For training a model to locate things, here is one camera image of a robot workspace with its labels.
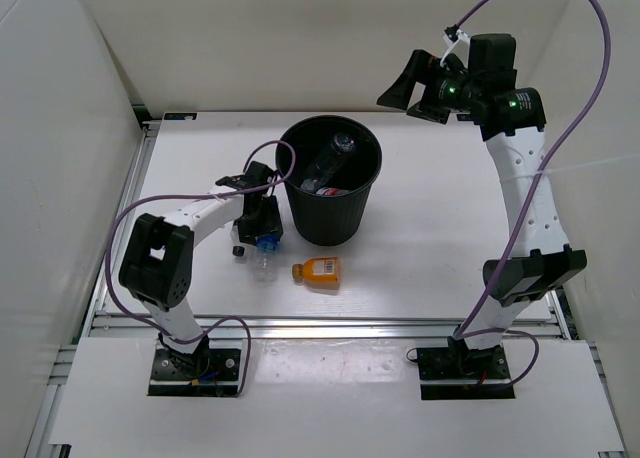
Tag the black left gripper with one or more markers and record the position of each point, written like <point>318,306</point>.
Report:
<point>272,223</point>

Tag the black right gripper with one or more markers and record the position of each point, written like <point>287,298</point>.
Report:
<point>417,69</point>

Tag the blue label Aquafina bottle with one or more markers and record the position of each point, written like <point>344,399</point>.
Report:
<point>265,259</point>

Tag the red label plastic bottle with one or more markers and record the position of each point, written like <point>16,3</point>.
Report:
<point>331,192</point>

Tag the clear unlabelled plastic bottle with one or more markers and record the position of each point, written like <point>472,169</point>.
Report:
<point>333,156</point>

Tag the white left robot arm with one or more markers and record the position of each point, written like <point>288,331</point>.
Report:
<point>157,265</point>

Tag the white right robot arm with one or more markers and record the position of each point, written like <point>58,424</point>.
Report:
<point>538,257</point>

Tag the black ribbed waste bin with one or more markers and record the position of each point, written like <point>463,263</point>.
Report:
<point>328,221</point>

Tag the black label Pepsi bottle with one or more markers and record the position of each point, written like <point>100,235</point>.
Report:
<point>239,242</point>

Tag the orange juice bottle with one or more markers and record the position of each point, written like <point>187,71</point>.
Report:
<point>321,275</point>

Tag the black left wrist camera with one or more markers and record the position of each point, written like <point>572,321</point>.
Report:
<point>256,175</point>

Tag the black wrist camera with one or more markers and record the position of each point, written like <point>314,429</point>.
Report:
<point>491,54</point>
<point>256,175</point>

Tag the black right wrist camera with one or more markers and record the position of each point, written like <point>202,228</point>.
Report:
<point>491,54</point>

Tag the aluminium table edge rail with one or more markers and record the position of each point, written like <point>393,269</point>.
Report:
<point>119,326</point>

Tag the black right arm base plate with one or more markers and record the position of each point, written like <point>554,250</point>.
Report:
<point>450,374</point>

